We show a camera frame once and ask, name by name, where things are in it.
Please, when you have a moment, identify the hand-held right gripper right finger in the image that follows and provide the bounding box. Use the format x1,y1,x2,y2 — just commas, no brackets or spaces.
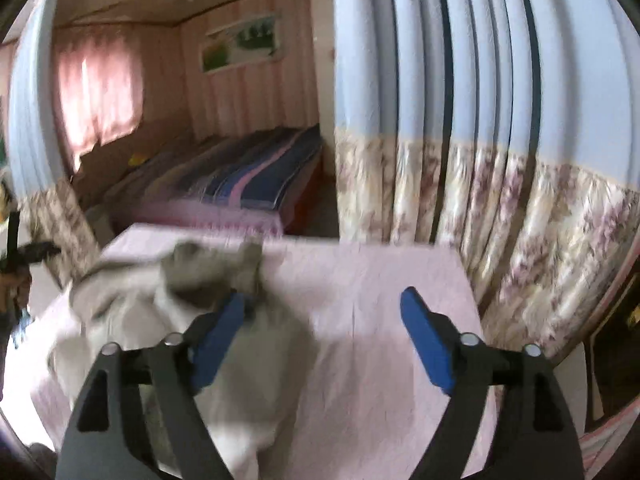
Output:
399,286,587,480

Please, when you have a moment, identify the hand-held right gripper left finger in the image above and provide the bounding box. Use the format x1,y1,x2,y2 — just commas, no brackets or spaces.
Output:
54,290,248,480

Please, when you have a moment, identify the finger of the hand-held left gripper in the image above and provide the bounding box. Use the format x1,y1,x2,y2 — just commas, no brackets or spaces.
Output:
17,241,62,264

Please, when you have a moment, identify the grey and white garment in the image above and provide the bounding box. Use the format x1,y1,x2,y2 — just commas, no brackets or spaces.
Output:
47,240,321,480

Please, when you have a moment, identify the pink bed sheet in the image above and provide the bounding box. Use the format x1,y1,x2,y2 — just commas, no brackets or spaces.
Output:
30,225,501,480

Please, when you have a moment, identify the blue floral curtain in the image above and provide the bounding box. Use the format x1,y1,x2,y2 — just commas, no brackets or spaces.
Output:
6,0,103,288
332,0,640,361

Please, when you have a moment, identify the pink window curtain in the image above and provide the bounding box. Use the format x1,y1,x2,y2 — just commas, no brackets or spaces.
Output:
52,35,147,173

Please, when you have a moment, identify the striped blanket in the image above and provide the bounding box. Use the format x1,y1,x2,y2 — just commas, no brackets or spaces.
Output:
115,124,324,211

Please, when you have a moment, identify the dark wooden furniture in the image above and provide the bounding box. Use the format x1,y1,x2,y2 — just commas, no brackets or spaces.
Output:
584,272,640,428

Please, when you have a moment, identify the white wardrobe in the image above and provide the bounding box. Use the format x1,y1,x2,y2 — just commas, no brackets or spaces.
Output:
309,0,337,128

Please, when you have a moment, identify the wall poster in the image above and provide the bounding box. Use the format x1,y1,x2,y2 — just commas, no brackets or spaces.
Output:
200,12,282,75

